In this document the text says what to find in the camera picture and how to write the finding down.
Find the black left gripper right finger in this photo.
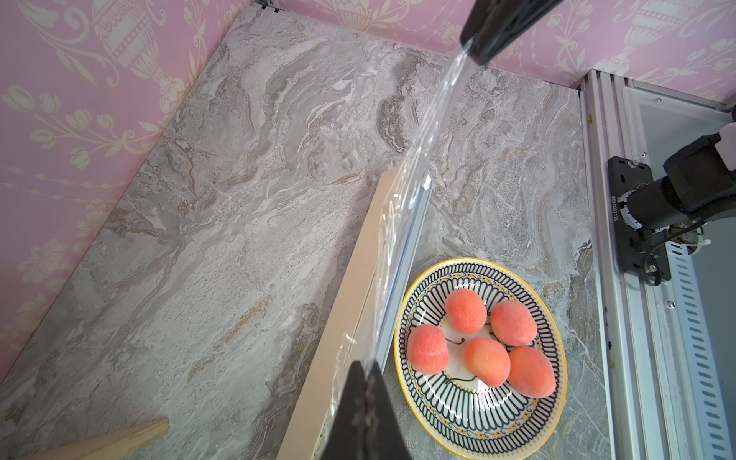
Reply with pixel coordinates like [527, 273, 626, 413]
[365, 361, 411, 460]

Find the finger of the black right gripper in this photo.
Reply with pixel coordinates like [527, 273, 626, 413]
[460, 0, 561, 65]

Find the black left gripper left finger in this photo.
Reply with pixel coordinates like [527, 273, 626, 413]
[321, 361, 366, 460]

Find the cream plastic wrap dispenser box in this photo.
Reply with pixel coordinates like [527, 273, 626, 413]
[278, 168, 433, 459]

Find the striped plate of peaches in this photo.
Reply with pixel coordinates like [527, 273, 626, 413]
[394, 258, 567, 459]

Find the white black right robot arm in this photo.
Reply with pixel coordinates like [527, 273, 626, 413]
[460, 1, 735, 287]

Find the wooden two-tier shelf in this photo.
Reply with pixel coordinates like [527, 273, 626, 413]
[23, 418, 169, 460]

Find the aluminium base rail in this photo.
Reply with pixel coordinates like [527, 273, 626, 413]
[580, 70, 735, 459]

